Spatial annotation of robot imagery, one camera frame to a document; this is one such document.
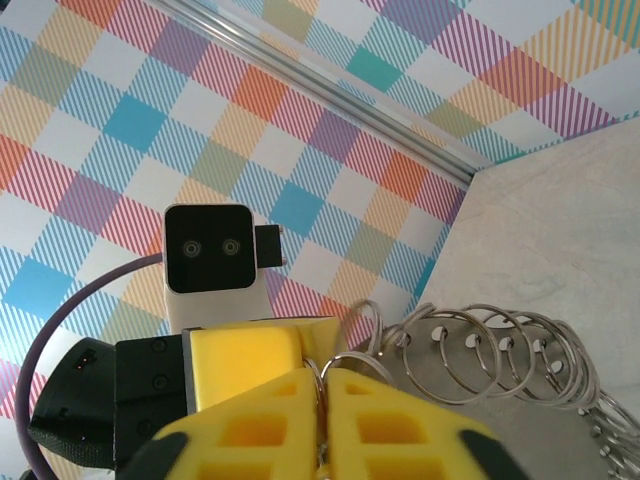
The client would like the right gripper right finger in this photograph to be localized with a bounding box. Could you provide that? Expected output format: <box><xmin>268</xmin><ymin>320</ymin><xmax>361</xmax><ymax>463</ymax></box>
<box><xmin>322</xmin><ymin>368</ymin><xmax>531</xmax><ymax>480</ymax></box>

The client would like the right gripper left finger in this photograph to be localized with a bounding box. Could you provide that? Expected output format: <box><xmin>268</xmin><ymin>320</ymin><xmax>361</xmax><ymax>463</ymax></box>
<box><xmin>119</xmin><ymin>368</ymin><xmax>321</xmax><ymax>480</ymax></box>

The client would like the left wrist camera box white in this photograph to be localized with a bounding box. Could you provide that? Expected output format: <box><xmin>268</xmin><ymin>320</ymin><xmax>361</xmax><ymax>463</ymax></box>
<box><xmin>163</xmin><ymin>203</ymin><xmax>287</xmax><ymax>334</ymax></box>

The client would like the aluminium frame post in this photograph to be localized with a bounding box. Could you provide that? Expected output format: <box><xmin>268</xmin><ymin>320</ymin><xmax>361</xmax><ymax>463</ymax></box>
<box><xmin>147</xmin><ymin>0</ymin><xmax>477</xmax><ymax>187</ymax></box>

